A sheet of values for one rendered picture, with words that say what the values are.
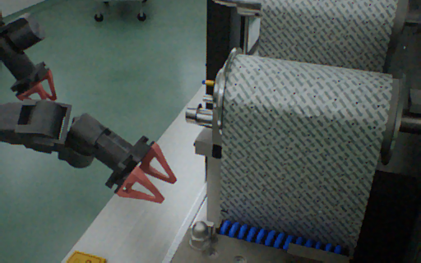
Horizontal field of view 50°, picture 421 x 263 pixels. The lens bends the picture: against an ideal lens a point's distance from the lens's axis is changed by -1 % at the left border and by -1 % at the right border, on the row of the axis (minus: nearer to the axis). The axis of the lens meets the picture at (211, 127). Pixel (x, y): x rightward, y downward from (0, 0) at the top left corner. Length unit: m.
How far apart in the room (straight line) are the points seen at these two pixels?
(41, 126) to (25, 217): 1.75
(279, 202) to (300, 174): 0.07
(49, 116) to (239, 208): 0.36
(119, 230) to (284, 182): 0.41
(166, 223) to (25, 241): 1.46
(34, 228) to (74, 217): 0.20
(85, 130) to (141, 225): 0.29
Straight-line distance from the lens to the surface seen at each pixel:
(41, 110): 0.81
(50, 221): 2.46
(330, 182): 0.72
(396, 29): 0.87
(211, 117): 0.81
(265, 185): 0.75
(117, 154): 0.80
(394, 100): 0.68
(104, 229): 1.01
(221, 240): 0.78
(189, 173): 1.15
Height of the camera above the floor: 1.58
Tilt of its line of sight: 30 degrees down
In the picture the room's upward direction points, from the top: 1 degrees clockwise
